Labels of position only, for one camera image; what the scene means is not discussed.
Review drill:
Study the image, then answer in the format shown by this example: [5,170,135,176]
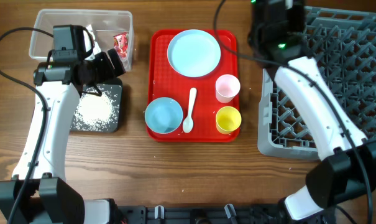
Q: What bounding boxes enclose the clear plastic bin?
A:
[34,9,135,71]

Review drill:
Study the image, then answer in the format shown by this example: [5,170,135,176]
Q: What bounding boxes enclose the light blue plate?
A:
[167,29,221,78]

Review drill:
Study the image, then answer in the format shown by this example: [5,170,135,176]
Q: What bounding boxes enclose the red plastic tray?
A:
[146,29,240,142]

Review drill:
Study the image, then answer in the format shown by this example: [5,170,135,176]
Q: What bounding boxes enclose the light blue bowl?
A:
[145,97,183,134]

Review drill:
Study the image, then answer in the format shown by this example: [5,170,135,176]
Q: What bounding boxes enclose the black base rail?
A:
[115,203,295,224]

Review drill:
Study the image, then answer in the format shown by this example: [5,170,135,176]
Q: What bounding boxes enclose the yellow plastic cup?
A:
[216,106,242,134]

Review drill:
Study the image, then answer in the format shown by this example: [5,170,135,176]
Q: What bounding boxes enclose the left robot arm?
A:
[0,49,126,223]

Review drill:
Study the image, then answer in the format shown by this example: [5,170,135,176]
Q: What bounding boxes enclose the white napkin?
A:
[83,24,95,50]

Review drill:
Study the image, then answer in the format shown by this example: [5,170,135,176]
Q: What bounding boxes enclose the white rice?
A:
[71,83,122,132]

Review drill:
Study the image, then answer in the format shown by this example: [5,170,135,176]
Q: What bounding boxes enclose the black tray bin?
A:
[70,77,124,134]

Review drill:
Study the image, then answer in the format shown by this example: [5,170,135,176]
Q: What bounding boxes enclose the red snack wrapper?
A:
[113,32,129,59]

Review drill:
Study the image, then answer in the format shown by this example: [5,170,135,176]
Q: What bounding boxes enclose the pink plastic cup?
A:
[215,74,241,103]

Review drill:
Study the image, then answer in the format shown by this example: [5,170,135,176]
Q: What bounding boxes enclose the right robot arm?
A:
[248,1,376,223]

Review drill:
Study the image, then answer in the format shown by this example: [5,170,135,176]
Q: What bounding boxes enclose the grey dishwasher rack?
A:
[257,6,376,160]

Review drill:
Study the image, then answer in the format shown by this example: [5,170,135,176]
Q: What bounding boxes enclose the white plastic spoon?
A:
[183,88,197,133]

